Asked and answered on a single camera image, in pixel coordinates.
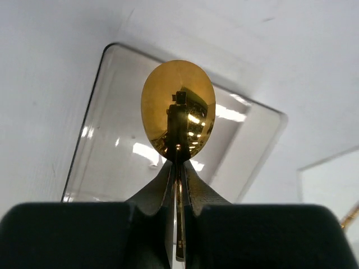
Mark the white paper napkin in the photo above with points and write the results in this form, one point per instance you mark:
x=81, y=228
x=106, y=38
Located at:
x=331, y=182

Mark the gold spoon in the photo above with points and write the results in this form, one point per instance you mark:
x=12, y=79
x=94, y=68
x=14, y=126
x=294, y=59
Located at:
x=178, y=114

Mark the gold fork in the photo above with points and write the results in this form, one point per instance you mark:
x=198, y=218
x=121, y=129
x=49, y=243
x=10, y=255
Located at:
x=349, y=218

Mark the clear plastic utensil tray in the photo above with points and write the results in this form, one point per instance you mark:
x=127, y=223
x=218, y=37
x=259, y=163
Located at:
x=115, y=155

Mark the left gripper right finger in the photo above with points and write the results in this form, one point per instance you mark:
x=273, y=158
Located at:
x=220, y=234

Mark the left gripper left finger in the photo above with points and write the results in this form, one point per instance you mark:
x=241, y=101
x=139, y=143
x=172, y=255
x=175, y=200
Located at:
x=136, y=233

